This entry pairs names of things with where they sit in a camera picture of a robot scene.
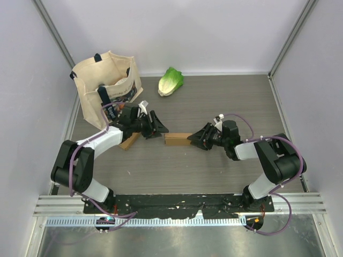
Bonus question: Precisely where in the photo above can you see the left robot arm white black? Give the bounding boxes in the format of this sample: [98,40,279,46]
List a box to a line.
[50,102,169,214]

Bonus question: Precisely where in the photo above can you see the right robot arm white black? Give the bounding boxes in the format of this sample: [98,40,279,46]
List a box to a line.
[187,120,307,211]

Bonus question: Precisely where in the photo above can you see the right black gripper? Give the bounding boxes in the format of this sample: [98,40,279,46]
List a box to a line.
[188,123,229,150]

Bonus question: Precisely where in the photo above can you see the green lettuce head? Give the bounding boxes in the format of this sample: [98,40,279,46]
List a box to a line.
[158,67,184,96]

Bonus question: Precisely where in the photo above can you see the beige canvas tote bag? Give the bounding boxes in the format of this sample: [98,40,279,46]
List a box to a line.
[70,51,143,130]

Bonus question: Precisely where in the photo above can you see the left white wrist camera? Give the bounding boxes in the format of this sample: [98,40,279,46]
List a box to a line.
[137,100,148,118]

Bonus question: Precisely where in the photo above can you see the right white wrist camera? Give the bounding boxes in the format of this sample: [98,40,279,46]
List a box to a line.
[213,114,225,132]

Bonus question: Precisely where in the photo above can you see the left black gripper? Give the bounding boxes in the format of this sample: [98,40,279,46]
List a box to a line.
[131,111,168,139]

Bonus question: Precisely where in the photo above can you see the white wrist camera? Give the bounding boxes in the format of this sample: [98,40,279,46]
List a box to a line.
[137,100,148,118]
[213,114,225,132]

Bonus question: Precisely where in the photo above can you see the white item inside bag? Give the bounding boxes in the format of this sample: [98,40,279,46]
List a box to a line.
[115,78,127,85]

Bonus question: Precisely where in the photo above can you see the brown cardboard box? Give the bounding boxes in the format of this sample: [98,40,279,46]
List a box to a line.
[119,133,141,150]

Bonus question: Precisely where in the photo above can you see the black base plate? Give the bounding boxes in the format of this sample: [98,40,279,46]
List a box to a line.
[83,194,274,220]

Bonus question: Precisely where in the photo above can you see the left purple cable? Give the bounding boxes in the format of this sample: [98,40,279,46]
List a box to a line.
[69,102,139,232]

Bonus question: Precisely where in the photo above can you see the white slotted cable duct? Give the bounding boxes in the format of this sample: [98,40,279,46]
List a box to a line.
[46,216,246,228]

